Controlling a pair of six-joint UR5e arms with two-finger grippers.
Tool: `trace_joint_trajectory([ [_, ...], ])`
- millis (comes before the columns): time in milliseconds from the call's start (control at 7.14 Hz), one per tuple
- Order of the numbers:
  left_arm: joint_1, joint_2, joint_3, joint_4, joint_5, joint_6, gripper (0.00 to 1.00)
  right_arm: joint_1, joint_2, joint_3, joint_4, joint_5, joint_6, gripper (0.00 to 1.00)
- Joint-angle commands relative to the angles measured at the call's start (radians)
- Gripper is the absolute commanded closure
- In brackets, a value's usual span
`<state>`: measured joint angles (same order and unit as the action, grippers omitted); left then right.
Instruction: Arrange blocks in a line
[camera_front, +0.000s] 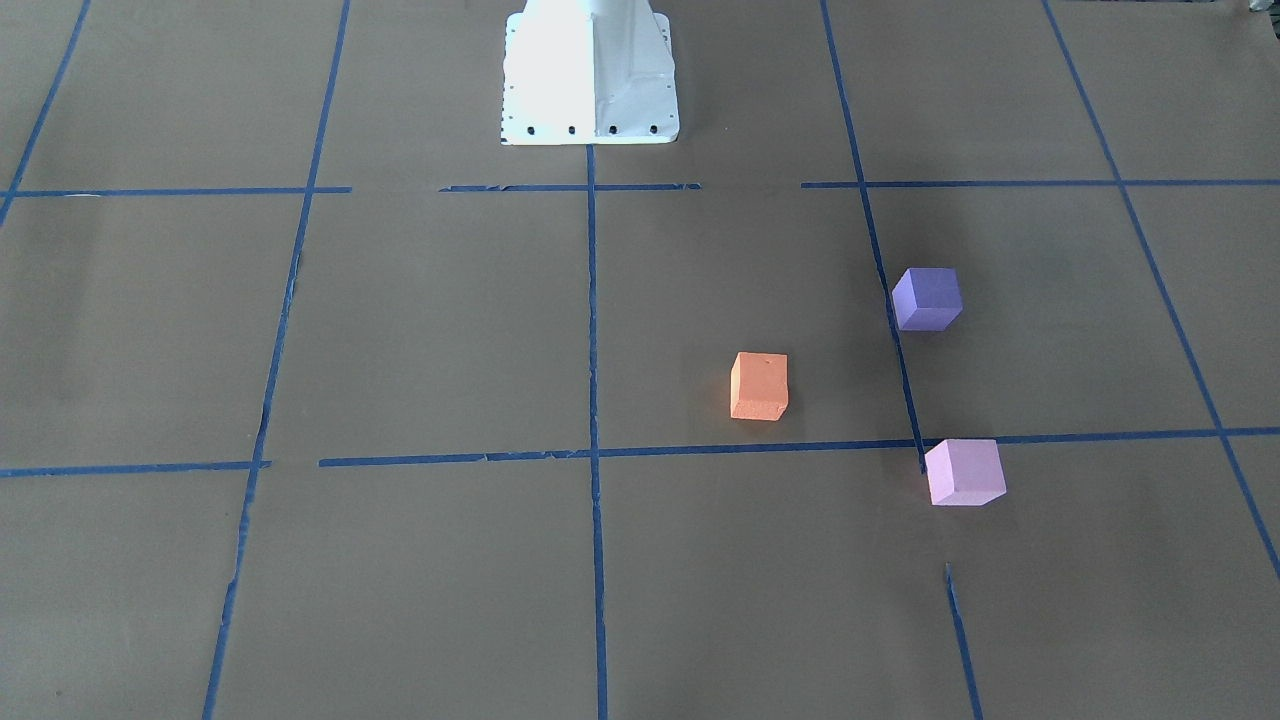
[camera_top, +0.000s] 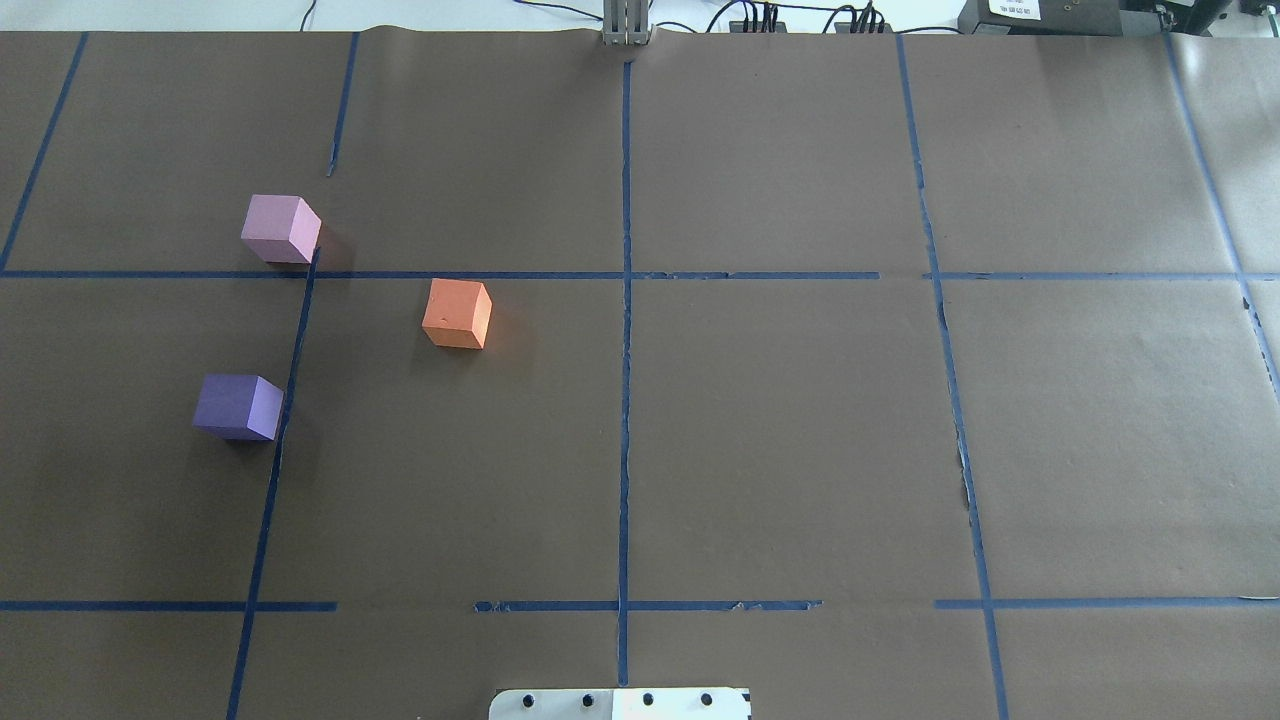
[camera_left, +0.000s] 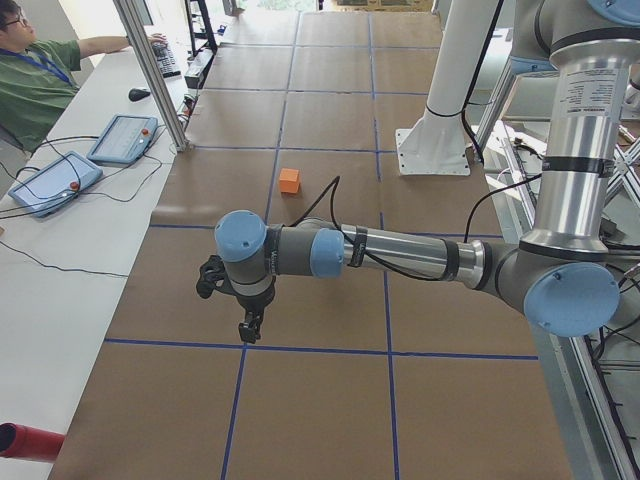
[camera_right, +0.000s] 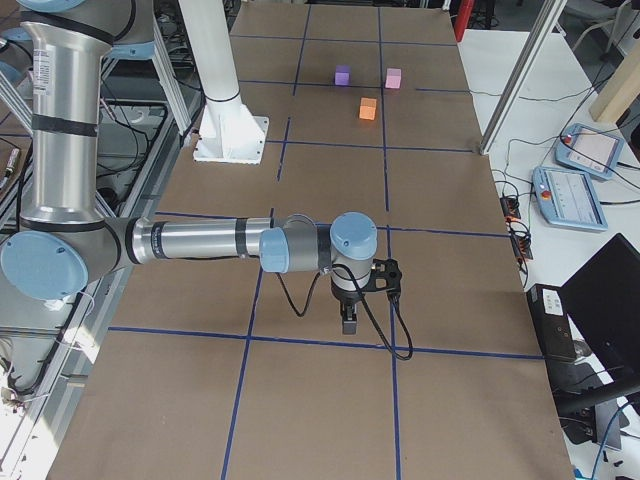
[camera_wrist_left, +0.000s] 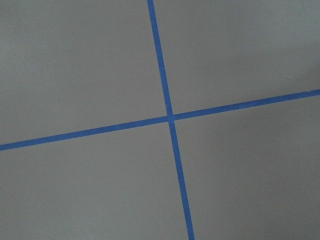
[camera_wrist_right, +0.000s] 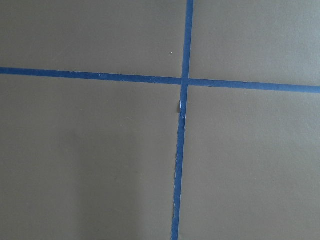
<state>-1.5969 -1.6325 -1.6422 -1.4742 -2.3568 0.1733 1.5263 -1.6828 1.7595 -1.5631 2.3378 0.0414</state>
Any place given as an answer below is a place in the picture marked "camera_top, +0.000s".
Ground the orange foam cube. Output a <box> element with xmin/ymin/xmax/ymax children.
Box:
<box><xmin>421</xmin><ymin>278</ymin><xmax>493</xmax><ymax>350</ymax></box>

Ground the brown paper table cover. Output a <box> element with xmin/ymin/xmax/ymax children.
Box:
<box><xmin>3</xmin><ymin>27</ymin><xmax>1277</xmax><ymax>719</ymax></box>

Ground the black power strip left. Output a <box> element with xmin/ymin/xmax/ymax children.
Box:
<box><xmin>728</xmin><ymin>17</ymin><xmax>788</xmax><ymax>35</ymax></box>

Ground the black power strip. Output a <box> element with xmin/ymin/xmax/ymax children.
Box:
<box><xmin>831</xmin><ymin>19</ymin><xmax>893</xmax><ymax>35</ymax></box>
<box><xmin>728</xmin><ymin>17</ymin><xmax>788</xmax><ymax>35</ymax></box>

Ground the pink foam cube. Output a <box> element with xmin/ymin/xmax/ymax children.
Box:
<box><xmin>241</xmin><ymin>193</ymin><xmax>323</xmax><ymax>264</ymax></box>

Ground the black power strip right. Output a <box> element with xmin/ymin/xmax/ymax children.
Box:
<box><xmin>831</xmin><ymin>19</ymin><xmax>893</xmax><ymax>35</ymax></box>

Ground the purple foam cube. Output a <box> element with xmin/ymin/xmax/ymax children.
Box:
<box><xmin>192</xmin><ymin>374</ymin><xmax>284</xmax><ymax>442</ymax></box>

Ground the black device with label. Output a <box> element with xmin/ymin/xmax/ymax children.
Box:
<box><xmin>956</xmin><ymin>1</ymin><xmax>1234</xmax><ymax>37</ymax></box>

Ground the white metal base plate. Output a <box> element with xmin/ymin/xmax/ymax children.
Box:
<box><xmin>488</xmin><ymin>685</ymin><xmax>753</xmax><ymax>719</ymax></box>

